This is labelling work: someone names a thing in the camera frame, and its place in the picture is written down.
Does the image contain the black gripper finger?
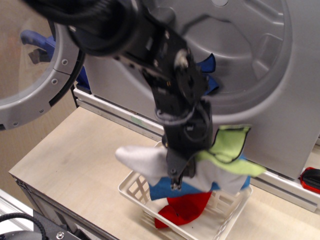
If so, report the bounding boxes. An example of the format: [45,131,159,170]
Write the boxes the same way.
[183,157,196,178]

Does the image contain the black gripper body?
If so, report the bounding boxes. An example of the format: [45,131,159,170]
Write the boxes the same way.
[162,101,213,190]

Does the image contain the light blue felt cloth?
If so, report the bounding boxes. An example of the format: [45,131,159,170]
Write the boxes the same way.
[148,154,252,201]

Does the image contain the red cloth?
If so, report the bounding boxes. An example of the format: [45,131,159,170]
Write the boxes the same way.
[158,191,212,226]

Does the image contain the white felt cloth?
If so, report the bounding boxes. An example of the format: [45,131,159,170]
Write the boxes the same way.
[114,145,248,196]

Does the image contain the green felt cloth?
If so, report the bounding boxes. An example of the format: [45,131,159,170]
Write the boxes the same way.
[195,125,267,178]

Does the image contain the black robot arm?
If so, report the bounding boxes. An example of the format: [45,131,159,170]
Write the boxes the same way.
[27,0,213,190]

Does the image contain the grey toy washing machine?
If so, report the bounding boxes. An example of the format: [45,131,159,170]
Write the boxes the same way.
[83,0,320,180]

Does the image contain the dark blue cloth in drum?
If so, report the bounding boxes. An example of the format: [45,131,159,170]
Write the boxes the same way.
[196,53,219,96]

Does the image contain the red black tool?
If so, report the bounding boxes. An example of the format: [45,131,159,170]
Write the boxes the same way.
[299,167,320,194]

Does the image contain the grey round washer door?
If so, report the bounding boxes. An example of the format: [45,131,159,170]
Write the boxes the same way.
[0,23,85,131]

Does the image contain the blue clamp behind door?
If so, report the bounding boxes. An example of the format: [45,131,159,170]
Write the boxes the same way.
[20,29,91,94]

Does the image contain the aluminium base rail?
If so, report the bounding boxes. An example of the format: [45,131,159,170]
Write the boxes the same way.
[73,88,320,212]

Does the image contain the black metal bracket with bolt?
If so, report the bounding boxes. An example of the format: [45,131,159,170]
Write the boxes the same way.
[33,210,89,240]

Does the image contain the black cable bottom left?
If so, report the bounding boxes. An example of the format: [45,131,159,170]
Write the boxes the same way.
[0,212,47,240]

